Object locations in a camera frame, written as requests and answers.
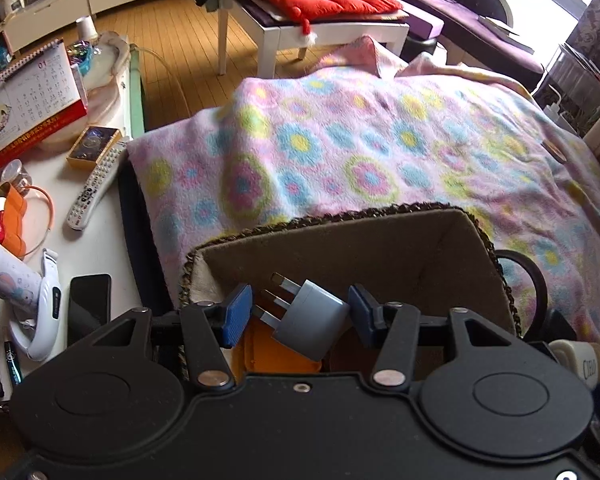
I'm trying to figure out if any floral fleece blanket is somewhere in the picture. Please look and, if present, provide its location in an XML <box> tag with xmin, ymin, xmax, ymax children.
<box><xmin>125</xmin><ymin>35</ymin><xmax>600</xmax><ymax>376</ymax></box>

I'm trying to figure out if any purple and white bottle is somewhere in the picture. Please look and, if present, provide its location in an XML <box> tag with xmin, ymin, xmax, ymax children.
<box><xmin>0</xmin><ymin>222</ymin><xmax>43</xmax><ymax>306</ymax></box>

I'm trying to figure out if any black smartphone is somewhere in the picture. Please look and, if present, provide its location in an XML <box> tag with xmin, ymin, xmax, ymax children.
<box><xmin>67</xmin><ymin>273</ymin><xmax>112</xmax><ymax>346</ymax></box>

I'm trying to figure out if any grey plug adapter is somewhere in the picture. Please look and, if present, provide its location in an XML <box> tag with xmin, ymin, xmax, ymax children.
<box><xmin>256</xmin><ymin>272</ymin><xmax>352</xmax><ymax>362</ymax></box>

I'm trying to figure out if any orange translucent soap box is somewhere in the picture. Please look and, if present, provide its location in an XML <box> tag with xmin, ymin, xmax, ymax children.
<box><xmin>232</xmin><ymin>325</ymin><xmax>326</xmax><ymax>376</ymax></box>

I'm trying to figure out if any black curved cable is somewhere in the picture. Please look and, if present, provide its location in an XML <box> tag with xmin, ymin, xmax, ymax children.
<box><xmin>494</xmin><ymin>249</ymin><xmax>549</xmax><ymax>341</ymax></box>

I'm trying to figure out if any white hair trimmer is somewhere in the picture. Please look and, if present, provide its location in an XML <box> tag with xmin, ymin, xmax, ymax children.
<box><xmin>7</xmin><ymin>249</ymin><xmax>63</xmax><ymax>362</ymax></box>

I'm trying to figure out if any black pen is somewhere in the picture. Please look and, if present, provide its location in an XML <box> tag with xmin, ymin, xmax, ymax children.
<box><xmin>4</xmin><ymin>340</ymin><xmax>25</xmax><ymax>388</ymax></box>

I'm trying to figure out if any orange cable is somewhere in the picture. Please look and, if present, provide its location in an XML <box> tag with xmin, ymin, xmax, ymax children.
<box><xmin>22</xmin><ymin>185</ymin><xmax>56</xmax><ymax>263</ymax></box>

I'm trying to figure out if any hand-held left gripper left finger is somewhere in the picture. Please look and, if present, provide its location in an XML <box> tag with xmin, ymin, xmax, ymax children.
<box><xmin>86</xmin><ymin>283</ymin><xmax>254</xmax><ymax>392</ymax></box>

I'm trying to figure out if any white low table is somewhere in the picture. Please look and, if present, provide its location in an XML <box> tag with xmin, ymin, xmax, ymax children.
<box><xmin>217</xmin><ymin>0</ymin><xmax>411</xmax><ymax>78</ymax></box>

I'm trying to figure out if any pale green panel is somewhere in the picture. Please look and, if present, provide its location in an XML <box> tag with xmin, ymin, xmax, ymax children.
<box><xmin>128</xmin><ymin>50</ymin><xmax>147</xmax><ymax>138</ymax></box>

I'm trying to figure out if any woven storage basket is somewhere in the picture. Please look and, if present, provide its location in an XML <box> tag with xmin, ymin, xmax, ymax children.
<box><xmin>176</xmin><ymin>201</ymin><xmax>523</xmax><ymax>386</ymax></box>

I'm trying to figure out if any grey remote control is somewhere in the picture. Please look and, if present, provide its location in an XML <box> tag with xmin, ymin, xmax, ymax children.
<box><xmin>66</xmin><ymin>136</ymin><xmax>131</xmax><ymax>232</ymax></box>

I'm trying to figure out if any gold and brown box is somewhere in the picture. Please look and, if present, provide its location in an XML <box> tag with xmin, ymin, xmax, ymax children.
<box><xmin>66</xmin><ymin>125</ymin><xmax>123</xmax><ymax>170</ymax></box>

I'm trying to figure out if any glass tank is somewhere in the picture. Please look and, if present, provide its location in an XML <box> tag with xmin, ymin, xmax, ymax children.
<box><xmin>545</xmin><ymin>42</ymin><xmax>600</xmax><ymax>128</ymax></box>

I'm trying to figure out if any paper cup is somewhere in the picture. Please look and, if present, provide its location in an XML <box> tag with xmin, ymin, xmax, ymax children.
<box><xmin>76</xmin><ymin>15</ymin><xmax>99</xmax><ymax>43</ymax></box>

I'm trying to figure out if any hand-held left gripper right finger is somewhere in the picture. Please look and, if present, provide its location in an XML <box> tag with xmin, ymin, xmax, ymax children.
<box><xmin>347</xmin><ymin>283</ymin><xmax>516</xmax><ymax>390</ymax></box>

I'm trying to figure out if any dark blue mattress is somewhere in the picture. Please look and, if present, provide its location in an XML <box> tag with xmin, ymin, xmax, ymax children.
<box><xmin>116</xmin><ymin>150</ymin><xmax>178</xmax><ymax>321</ymax></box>

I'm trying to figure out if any glass jar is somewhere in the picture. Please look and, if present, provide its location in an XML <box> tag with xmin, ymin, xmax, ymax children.
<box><xmin>1</xmin><ymin>159</ymin><xmax>33</xmax><ymax>196</ymax></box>

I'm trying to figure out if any desk calendar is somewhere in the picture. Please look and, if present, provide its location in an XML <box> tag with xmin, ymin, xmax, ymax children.
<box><xmin>0</xmin><ymin>37</ymin><xmax>88</xmax><ymax>170</ymax></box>

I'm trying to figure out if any white side table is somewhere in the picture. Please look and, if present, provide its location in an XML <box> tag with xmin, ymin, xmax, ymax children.
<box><xmin>0</xmin><ymin>35</ymin><xmax>146</xmax><ymax>401</ymax></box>

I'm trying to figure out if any shiny blue wrapper bundle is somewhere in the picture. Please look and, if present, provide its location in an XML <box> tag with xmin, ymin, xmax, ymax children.
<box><xmin>65</xmin><ymin>40</ymin><xmax>98</xmax><ymax>76</ymax></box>

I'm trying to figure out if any purple sofa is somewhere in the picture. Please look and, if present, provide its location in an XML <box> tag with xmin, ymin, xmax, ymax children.
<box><xmin>365</xmin><ymin>0</ymin><xmax>546</xmax><ymax>73</ymax></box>

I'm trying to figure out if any white plastic basin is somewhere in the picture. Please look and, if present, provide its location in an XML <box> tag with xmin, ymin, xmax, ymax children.
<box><xmin>37</xmin><ymin>32</ymin><xmax>131</xmax><ymax>153</ymax></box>

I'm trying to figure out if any small brown piece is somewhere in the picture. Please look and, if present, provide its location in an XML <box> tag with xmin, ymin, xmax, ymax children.
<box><xmin>540</xmin><ymin>139</ymin><xmax>569</xmax><ymax>163</ymax></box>

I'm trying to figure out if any orange pouch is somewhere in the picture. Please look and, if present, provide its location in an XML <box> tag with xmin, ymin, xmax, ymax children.
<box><xmin>0</xmin><ymin>182</ymin><xmax>28</xmax><ymax>256</ymax></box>

